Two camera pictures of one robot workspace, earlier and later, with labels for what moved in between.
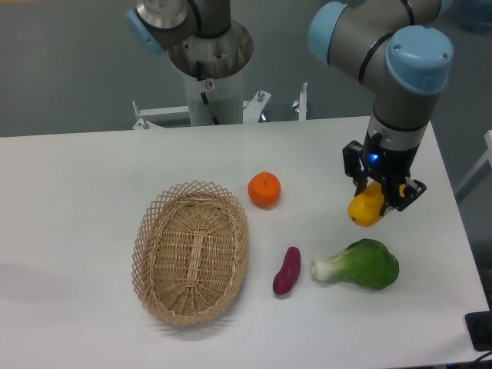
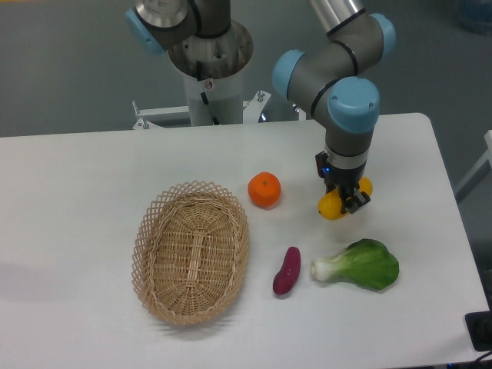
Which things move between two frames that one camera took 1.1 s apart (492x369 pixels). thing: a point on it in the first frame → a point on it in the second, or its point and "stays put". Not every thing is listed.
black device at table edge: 479,326 stays put
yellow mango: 364,209 → 330,205
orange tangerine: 264,190 stays put
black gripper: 389,154 → 344,171
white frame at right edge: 487,156 stays put
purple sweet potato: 286,277 stays put
